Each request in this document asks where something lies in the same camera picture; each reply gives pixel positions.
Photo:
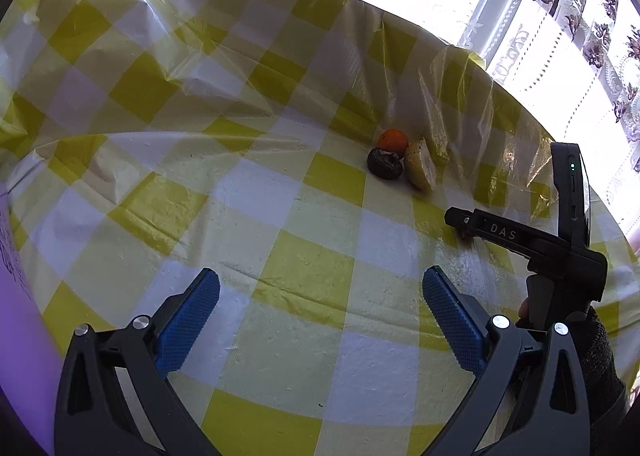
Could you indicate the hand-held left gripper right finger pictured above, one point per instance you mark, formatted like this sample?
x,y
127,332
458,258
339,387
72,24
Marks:
x,y
452,318

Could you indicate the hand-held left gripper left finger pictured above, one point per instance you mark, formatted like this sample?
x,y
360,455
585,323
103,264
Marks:
x,y
187,321

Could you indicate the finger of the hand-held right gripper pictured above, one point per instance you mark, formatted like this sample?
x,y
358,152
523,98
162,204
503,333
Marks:
x,y
500,231

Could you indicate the dark dried fruit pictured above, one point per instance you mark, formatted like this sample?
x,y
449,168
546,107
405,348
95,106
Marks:
x,y
463,234

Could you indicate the halved yellow fruit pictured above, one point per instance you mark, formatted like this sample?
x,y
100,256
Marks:
x,y
421,167

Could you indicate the round dark wrinkled fruit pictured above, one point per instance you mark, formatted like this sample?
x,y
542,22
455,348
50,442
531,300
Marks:
x,y
385,163

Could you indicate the orange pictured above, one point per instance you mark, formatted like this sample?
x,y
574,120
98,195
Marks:
x,y
392,139

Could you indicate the person's right forearm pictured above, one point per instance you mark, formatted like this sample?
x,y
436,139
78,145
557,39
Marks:
x,y
602,361

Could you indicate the person's right hand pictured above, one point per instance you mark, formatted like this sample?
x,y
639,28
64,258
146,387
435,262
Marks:
x,y
523,309

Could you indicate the yellow white checkered tablecloth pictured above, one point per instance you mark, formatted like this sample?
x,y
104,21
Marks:
x,y
450,86

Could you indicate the yellow checked tablecloth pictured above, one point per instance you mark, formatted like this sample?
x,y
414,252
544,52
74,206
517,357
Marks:
x,y
320,216

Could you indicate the floral curtain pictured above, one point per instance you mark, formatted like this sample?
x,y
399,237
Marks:
x,y
595,46

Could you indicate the white window frame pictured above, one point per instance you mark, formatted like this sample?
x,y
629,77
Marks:
x,y
495,1

